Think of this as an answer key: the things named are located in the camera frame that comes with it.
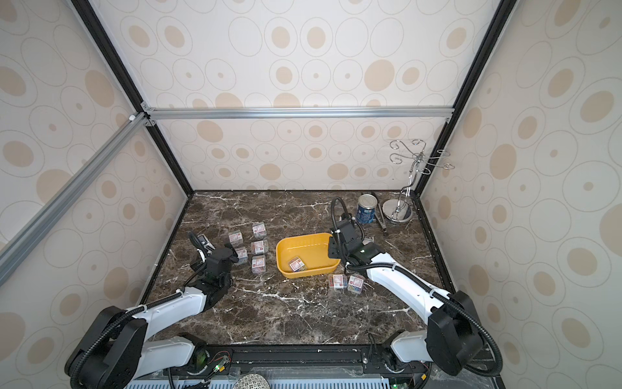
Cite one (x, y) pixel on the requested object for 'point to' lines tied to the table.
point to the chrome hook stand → (400, 210)
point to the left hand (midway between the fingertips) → (221, 244)
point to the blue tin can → (366, 208)
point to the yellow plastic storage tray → (305, 254)
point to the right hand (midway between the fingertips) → (346, 242)
